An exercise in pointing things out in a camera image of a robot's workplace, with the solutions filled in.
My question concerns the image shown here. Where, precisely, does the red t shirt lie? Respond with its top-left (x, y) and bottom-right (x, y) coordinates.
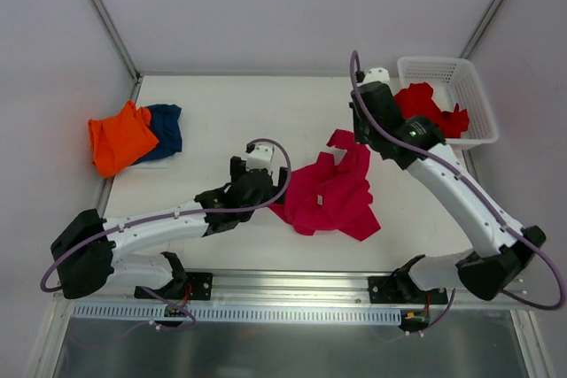
top-left (393, 82), bottom-right (470, 138)

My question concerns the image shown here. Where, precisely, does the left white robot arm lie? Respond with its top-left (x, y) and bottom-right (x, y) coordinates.
top-left (48, 157), bottom-right (291, 299)

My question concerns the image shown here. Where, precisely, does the orange t shirt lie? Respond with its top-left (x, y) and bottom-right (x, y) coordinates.
top-left (88, 101), bottom-right (159, 179)

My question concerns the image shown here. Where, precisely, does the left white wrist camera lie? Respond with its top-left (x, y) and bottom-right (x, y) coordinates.
top-left (245, 143), bottom-right (275, 172)

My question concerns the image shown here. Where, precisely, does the aluminium mounting rail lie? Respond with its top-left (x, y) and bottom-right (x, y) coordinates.
top-left (72, 269), bottom-right (527, 310)

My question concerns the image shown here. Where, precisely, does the navy blue t shirt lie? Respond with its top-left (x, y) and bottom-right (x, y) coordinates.
top-left (135, 104), bottom-right (183, 165)

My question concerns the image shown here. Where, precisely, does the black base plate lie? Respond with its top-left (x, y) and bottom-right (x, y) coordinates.
top-left (148, 272), bottom-right (214, 302)
top-left (367, 274), bottom-right (448, 305)

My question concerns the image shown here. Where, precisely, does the magenta t shirt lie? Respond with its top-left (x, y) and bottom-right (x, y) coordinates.
top-left (269, 129), bottom-right (381, 242)

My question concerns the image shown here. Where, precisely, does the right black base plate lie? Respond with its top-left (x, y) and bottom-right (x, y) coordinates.
top-left (367, 274), bottom-right (448, 305)

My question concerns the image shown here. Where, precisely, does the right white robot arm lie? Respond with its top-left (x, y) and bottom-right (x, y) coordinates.
top-left (350, 81), bottom-right (546, 304)

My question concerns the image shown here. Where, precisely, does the white slotted cable duct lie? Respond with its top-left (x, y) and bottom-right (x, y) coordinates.
top-left (73, 302), bottom-right (402, 327)

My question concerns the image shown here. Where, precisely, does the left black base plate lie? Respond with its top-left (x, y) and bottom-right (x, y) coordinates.
top-left (148, 272), bottom-right (214, 302)

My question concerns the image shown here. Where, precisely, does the white plastic basket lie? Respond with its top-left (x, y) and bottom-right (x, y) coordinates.
top-left (397, 56), bottom-right (499, 150)

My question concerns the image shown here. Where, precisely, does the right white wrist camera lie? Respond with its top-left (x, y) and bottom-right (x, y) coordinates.
top-left (360, 67), bottom-right (390, 85)

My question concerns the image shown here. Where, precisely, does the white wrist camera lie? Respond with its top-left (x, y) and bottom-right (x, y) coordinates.
top-left (360, 67), bottom-right (390, 85)
top-left (245, 143), bottom-right (275, 172)

